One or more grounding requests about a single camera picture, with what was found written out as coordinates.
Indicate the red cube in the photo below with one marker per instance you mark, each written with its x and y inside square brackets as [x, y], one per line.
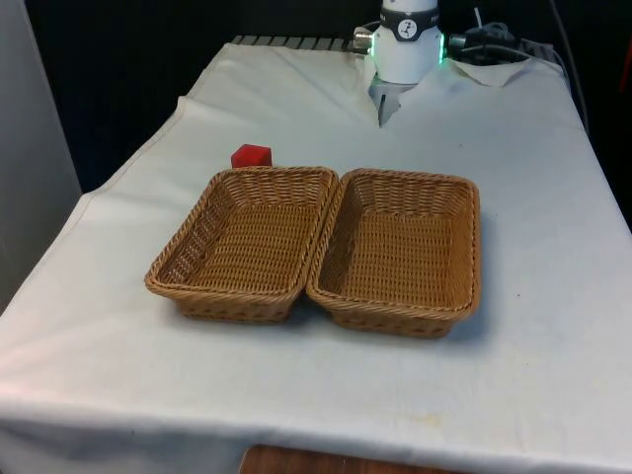
[249, 157]

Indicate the wicker basket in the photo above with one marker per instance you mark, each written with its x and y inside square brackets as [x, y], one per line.
[257, 247]
[400, 257]

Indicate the pale grey cabinet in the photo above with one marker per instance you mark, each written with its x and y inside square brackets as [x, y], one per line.
[29, 148]

